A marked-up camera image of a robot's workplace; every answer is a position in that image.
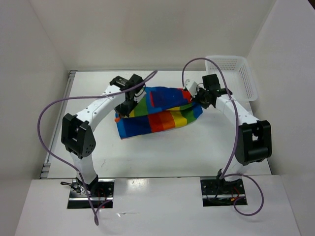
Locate rainbow striped shorts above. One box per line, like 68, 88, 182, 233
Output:
115, 87, 202, 139

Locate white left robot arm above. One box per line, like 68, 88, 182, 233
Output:
61, 74, 146, 197

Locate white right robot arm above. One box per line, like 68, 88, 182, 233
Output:
185, 74, 272, 193

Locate white plastic mesh basket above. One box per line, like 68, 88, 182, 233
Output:
207, 55, 258, 102

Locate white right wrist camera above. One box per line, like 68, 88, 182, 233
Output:
184, 79, 198, 98

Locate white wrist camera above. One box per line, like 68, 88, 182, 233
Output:
184, 79, 198, 98
109, 76, 128, 90

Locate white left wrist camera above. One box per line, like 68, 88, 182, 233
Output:
109, 76, 128, 90

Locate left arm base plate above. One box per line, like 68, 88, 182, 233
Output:
61, 178, 115, 209

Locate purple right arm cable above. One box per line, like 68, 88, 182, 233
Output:
181, 58, 264, 217

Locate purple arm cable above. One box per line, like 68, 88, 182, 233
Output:
36, 70, 158, 226
181, 58, 264, 217

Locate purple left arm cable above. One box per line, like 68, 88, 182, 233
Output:
36, 70, 158, 226

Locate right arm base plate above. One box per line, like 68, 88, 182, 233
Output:
200, 177, 248, 207

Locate aluminium table frame rail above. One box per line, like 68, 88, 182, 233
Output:
39, 70, 77, 179

